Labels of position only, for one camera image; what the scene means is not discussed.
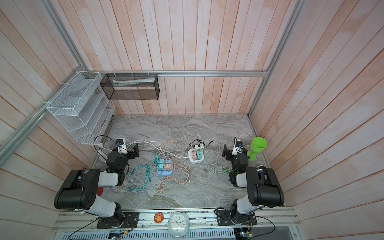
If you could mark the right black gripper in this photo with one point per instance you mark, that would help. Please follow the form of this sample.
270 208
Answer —
227 152

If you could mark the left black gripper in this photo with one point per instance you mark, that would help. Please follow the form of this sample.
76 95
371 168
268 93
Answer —
132 151

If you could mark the teal usb charger plug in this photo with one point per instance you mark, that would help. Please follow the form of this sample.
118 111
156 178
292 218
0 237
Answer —
160 164

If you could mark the pink usb charger plug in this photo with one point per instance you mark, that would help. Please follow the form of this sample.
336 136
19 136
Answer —
168 167

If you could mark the blue power strip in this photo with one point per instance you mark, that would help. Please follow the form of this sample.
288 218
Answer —
165 173

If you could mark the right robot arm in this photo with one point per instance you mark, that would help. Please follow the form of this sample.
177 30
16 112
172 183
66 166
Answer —
261 183

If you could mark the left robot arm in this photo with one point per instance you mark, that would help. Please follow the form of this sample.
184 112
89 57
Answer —
79 192

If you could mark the pink plug on white strip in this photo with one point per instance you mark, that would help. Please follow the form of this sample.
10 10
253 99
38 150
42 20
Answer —
194 155

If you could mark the white power strip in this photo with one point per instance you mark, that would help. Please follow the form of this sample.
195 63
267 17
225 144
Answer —
197 161

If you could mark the green plastic goblet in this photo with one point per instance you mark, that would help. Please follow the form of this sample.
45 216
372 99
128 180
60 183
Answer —
257 146

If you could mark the red pencil cup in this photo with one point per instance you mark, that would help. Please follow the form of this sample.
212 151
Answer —
100 191

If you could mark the black mesh basket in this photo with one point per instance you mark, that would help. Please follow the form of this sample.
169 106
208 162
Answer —
127 87

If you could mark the red round sticker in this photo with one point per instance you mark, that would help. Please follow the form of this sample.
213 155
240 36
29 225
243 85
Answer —
159 218

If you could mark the white alarm clock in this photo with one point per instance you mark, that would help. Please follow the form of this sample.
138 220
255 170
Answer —
178 224

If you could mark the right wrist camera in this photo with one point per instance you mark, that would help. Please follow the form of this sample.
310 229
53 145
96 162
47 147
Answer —
238 147

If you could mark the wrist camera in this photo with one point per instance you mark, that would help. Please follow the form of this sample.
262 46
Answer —
121 146
238 147

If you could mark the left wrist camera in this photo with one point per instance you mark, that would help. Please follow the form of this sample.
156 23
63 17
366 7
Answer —
121 146

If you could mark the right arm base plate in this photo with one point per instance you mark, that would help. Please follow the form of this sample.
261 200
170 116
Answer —
229 218

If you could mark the white wire mesh shelf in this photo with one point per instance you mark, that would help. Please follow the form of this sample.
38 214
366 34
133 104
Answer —
81 109

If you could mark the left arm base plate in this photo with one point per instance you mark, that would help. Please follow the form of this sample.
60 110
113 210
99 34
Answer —
124 220

